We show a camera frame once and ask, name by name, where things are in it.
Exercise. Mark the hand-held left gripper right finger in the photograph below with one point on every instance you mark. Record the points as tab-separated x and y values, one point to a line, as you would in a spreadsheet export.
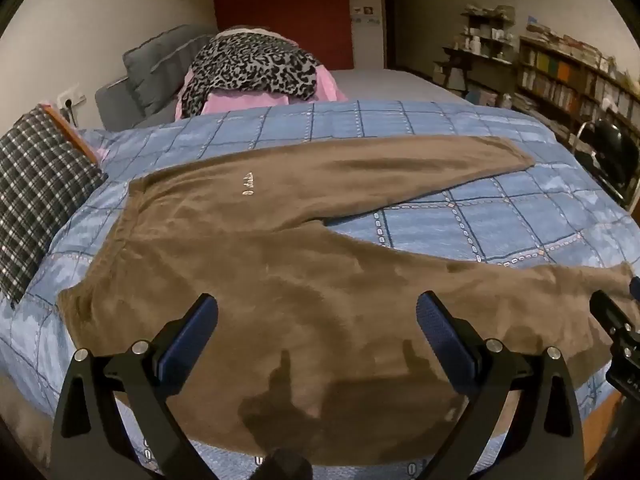
444	337

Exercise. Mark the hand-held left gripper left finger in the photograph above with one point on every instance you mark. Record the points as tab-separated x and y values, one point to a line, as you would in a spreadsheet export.
192	332

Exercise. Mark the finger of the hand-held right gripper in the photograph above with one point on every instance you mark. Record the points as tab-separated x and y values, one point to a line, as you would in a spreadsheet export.
607	310

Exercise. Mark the brown fleece pants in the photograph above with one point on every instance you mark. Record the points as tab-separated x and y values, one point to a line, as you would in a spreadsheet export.
280	260

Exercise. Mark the blue checked bedspread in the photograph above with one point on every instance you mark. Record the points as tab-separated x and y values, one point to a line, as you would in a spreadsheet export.
450	210

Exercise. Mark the black chair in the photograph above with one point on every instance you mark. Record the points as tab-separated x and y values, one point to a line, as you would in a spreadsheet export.
612	155

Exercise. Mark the dark plaid pillow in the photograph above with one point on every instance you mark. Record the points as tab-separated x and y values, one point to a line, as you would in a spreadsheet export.
40	185

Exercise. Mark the pink blanket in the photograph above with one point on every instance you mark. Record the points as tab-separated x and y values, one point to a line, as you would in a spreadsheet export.
240	102

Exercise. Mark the wooden bookshelf with books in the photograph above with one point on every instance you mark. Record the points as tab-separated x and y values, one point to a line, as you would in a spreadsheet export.
565	75

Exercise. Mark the grey pillow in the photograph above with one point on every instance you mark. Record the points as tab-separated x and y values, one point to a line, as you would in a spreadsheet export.
117	105
160	65

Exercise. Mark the white bed sheet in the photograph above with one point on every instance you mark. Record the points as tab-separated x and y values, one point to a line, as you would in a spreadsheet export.
395	85

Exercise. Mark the leopard print cloth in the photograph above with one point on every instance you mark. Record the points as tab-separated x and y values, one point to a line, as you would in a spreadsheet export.
250	67

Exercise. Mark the red wardrobe panel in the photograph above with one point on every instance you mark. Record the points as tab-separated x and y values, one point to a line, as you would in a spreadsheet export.
282	15

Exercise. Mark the wooden bed frame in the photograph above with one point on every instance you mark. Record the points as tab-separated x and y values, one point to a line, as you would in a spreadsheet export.
67	127

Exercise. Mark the white wall socket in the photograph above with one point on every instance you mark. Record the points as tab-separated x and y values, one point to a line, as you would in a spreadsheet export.
69	96

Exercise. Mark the small cluttered wall shelf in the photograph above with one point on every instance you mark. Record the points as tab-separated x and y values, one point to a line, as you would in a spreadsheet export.
482	45

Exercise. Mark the wall stickers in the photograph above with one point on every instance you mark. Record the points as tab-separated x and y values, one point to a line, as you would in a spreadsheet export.
365	15

